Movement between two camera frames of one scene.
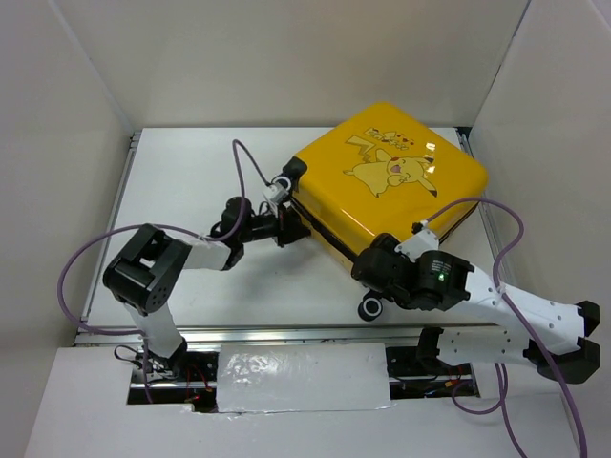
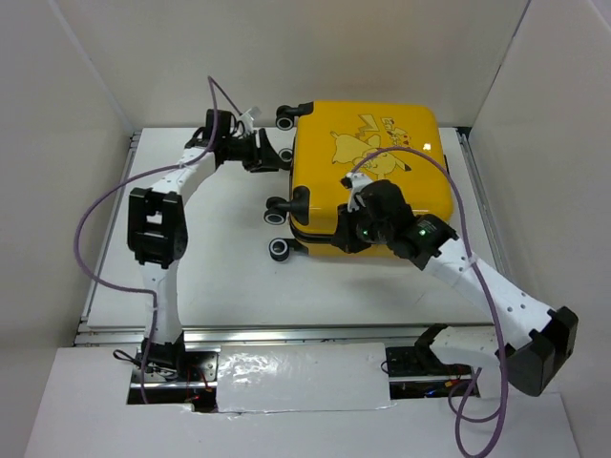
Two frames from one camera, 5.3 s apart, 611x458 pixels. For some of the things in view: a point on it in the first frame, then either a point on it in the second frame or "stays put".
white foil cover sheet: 301,377 stays put
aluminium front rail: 255,337 stays put
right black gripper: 383,294 → 345,238
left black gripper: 287,231 → 263,158
